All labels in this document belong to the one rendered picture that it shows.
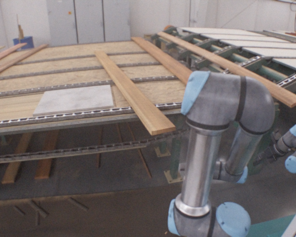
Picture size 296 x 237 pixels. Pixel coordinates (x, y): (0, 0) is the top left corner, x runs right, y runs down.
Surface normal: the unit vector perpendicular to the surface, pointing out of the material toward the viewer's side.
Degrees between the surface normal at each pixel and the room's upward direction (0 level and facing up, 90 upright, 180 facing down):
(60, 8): 90
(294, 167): 90
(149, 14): 88
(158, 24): 89
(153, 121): 0
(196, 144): 81
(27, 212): 0
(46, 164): 0
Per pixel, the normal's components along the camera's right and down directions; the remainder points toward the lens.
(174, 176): 0.22, 0.48
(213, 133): 0.05, 0.91
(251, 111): -0.11, 0.54
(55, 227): 0.00, -0.88
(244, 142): -0.64, 0.63
